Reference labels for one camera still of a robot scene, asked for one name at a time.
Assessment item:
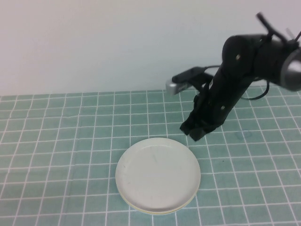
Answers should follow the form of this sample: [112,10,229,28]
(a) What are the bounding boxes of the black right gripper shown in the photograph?
[179,70,250,142]

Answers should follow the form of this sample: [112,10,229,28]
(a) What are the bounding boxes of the white plastic plate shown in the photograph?
[115,137,202,214]

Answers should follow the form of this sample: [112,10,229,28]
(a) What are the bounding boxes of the yellow plastic plate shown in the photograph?
[119,188,198,215]

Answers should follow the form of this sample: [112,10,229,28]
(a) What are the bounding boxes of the green checked tablecloth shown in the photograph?
[0,84,301,226]

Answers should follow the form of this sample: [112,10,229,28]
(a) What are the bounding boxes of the thin black right camera cable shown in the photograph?
[203,65,270,100]

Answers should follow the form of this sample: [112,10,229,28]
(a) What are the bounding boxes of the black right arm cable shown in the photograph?
[255,13,301,48]

